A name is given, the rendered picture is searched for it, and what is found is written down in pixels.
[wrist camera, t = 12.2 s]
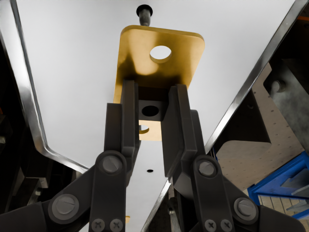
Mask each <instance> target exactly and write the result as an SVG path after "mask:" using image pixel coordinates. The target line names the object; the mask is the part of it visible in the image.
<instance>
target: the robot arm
mask: <svg viewBox="0 0 309 232"><path fill-rule="evenodd" d="M168 97H169V105H168V108H167V111H166V114H165V117H164V120H163V121H161V122H160V127H161V138H162V150H163V162H164V174H165V178H168V183H173V187H174V188H175V189H176V190H177V201H178V209H179V218H180V226H181V232H306V230H305V228H304V226H303V224H302V223H301V222H300V221H299V220H297V219H295V218H293V217H291V216H288V215H286V214H284V213H281V212H279V211H276V210H273V209H271V208H268V207H266V206H263V205H260V206H259V205H256V204H255V202H254V201H253V200H252V199H251V198H249V197H248V196H247V195H246V194H245V193H244V192H243V191H241V190H240V189H239V188H238V187H237V186H235V185H234V184H233V183H232V182H231V181H229V180H228V179H227V178H226V177H225V176H223V174H222V170H221V167H220V164H219V163H218V161H217V160H216V159H215V158H213V157H212V156H210V155H206V151H205V146H204V141H203V136H202V130H201V125H200V119H199V114H198V111H197V110H193V109H190V104H189V96H188V90H187V86H186V85H185V84H175V85H174V86H171V88H170V91H169V93H168ZM138 151H139V105H138V83H135V82H134V80H131V79H123V85H122V92H121V99H120V104H116V103H107V109H106V122H105V135H104V149H103V152H102V153H100V154H99V155H98V157H97V158H96V161H95V164H94V165H93V166H92V167H91V168H89V169H88V170H87V171H85V172H84V173H83V174H82V175H80V176H79V177H78V178H77V179H75V180H74V181H73V182H71V183H70V184H69V185H68V186H66V187H65V188H64V189H62V190H61V191H60V192H59V193H58V194H56V195H55V196H54V197H53V198H52V199H50V200H47V201H44V202H41V201H39V202H36V203H33V204H30V205H27V206H24V207H21V208H18V209H15V210H12V211H9V212H6V213H3V214H0V232H79V231H80V230H81V229H82V228H83V227H84V226H85V225H86V224H87V223H88V222H89V229H88V232H125V230H126V188H127V187H128V185H129V182H130V178H131V176H132V173H133V169H134V166H135V162H136V158H137V154H138Z"/></svg>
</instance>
